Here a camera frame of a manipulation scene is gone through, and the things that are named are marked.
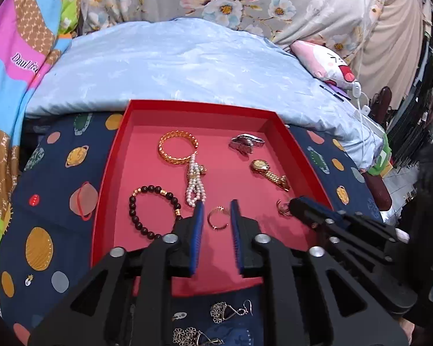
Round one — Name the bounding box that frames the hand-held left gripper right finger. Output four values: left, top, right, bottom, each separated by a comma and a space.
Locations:
230, 199, 408, 346

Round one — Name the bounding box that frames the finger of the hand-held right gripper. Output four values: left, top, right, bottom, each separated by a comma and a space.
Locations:
290, 201, 418, 318
299, 197, 400, 245

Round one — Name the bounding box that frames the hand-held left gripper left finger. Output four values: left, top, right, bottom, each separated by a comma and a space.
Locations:
28, 200, 206, 346

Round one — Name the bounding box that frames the small ring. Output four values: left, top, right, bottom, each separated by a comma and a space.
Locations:
207, 206, 229, 230

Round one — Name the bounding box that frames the white pearl tassel bracelet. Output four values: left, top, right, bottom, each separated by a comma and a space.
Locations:
185, 153, 207, 208

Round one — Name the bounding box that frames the small hoop earring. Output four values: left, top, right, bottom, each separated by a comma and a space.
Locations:
276, 199, 293, 217

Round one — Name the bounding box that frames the dark bead bracelet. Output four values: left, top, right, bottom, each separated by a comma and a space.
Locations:
129, 185, 184, 240

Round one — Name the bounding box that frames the gold wristwatch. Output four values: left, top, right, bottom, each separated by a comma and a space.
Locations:
250, 159, 291, 192

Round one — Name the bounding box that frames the red cardboard box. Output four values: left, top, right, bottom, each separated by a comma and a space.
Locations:
90, 100, 334, 298

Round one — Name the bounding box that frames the gold cuff bracelet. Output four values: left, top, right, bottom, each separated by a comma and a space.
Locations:
158, 131, 200, 164

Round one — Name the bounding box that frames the silver wristwatch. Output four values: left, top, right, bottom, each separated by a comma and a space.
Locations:
229, 134, 266, 155

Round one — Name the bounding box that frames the dark red object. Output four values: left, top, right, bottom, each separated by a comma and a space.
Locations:
361, 171, 393, 211

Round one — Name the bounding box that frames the green cloth item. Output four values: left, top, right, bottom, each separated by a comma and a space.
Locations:
368, 135, 395, 177

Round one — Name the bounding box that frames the silver flower pendant earring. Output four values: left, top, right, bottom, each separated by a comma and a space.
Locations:
172, 327, 224, 346
210, 300, 253, 324

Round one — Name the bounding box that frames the dark wooden chair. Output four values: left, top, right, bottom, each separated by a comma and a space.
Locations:
371, 86, 394, 125

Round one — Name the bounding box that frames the dark pen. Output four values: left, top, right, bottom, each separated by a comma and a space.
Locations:
319, 84, 349, 102

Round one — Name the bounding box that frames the rack of hanging clothes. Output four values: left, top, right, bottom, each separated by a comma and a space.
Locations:
393, 7, 433, 174

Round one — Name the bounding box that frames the navy planet print blanket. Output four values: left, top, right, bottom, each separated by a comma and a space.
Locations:
0, 112, 383, 346

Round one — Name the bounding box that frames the pink cartoon pillow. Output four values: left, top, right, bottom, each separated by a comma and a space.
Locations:
290, 40, 358, 91

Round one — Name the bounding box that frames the light blue quilt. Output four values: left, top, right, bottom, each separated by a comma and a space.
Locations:
23, 17, 385, 170

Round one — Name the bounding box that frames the beige cloth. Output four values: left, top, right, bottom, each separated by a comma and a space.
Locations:
350, 0, 424, 109

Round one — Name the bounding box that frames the colourful cartoon monkey blanket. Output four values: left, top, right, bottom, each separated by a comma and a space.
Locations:
0, 0, 83, 296

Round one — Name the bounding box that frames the white cable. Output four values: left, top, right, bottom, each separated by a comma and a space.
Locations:
349, 52, 373, 118

